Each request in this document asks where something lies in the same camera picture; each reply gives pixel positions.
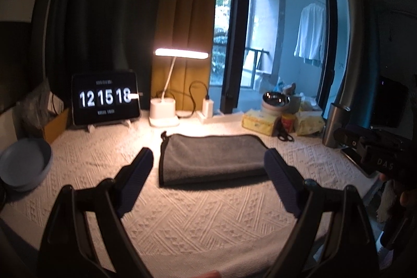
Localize black box device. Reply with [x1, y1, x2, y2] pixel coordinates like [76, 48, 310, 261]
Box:
[369, 76, 410, 131]

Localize white hanging shirt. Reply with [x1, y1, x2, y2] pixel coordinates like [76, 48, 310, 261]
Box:
[293, 1, 327, 65]

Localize silver tumbler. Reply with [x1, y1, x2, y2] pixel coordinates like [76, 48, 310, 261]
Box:
[322, 102, 351, 149]

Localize yellow curtain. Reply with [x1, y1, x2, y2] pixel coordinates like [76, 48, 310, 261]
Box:
[151, 0, 218, 103]

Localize clear plastic bag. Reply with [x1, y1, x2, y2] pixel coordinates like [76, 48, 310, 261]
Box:
[16, 79, 57, 129]

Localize white tablet stand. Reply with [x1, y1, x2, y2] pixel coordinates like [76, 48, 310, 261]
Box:
[85, 118, 133, 133]

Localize pink bowl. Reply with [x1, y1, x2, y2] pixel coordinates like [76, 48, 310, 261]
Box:
[261, 102, 289, 118]

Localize cardboard box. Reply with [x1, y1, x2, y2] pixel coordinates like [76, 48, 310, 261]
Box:
[42, 107, 71, 145]

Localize tablet showing clock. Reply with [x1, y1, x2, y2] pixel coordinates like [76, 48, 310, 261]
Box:
[71, 71, 142, 126]

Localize black cable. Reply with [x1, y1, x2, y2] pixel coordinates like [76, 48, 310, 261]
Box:
[176, 81, 209, 119]

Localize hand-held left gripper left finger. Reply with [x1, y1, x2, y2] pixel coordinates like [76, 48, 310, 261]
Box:
[37, 148, 154, 278]

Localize grey cup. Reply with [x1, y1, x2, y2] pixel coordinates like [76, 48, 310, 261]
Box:
[287, 92, 302, 114]

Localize grey towel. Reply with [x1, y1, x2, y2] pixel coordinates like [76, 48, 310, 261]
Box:
[158, 132, 271, 187]

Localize dark green curtain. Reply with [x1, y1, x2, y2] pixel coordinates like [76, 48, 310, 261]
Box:
[32, 0, 183, 111]

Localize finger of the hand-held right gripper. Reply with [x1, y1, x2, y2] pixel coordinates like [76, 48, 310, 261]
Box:
[334, 127, 363, 149]

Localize person's right hand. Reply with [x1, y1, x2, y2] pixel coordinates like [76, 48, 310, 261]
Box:
[399, 191, 417, 207]

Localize white charger plug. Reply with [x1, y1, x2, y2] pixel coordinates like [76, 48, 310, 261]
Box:
[202, 98, 214, 118]

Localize black scissors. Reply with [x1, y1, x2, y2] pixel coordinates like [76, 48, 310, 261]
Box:
[275, 119, 294, 143]

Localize white textured tablecloth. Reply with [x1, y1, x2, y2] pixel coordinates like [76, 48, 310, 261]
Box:
[0, 109, 382, 278]

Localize metal bowl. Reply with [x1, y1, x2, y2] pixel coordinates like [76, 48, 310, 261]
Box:
[262, 91, 291, 108]

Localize blue-grey bowl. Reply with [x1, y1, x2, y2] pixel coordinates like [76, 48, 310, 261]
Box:
[0, 138, 53, 193]

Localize white power strip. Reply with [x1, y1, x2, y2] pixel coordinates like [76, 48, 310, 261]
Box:
[197, 111, 226, 124]

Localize yellow tissue pack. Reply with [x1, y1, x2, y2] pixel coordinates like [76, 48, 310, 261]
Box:
[294, 110, 326, 136]
[241, 108, 278, 136]

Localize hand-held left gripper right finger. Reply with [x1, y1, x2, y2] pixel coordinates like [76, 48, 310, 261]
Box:
[264, 148, 380, 278]

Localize white desk lamp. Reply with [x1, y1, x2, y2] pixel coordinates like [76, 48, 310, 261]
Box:
[149, 48, 209, 127]

